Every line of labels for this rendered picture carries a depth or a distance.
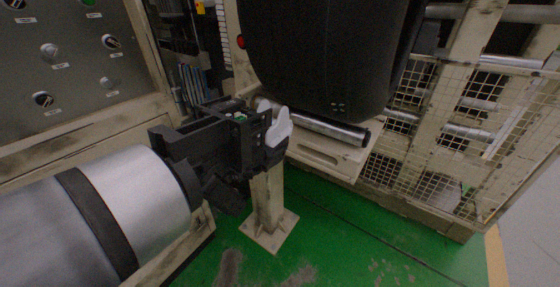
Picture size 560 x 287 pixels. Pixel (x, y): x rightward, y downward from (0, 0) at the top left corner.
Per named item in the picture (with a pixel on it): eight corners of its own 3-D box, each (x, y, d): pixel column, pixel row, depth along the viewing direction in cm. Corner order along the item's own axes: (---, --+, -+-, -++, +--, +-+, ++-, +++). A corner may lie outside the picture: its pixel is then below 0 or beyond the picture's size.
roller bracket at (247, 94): (238, 121, 64) (234, 92, 59) (302, 82, 92) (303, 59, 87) (245, 124, 63) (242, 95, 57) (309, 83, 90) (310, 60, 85)
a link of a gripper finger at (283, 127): (308, 99, 32) (272, 119, 25) (304, 132, 35) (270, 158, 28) (291, 94, 34) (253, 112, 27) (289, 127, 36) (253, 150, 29)
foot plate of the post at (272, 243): (238, 229, 123) (237, 225, 121) (266, 197, 142) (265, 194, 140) (274, 256, 111) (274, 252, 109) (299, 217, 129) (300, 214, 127)
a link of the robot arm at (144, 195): (151, 290, 16) (99, 222, 20) (205, 240, 19) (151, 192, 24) (113, 206, 11) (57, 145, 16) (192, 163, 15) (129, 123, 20)
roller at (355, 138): (250, 97, 62) (260, 93, 65) (250, 111, 64) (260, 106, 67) (368, 135, 46) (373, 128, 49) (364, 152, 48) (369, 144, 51)
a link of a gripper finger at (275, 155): (297, 139, 30) (257, 170, 23) (296, 147, 31) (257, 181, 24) (271, 129, 32) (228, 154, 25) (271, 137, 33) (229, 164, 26)
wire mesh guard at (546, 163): (305, 157, 132) (312, 41, 93) (306, 156, 133) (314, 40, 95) (484, 234, 90) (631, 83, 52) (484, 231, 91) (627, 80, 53)
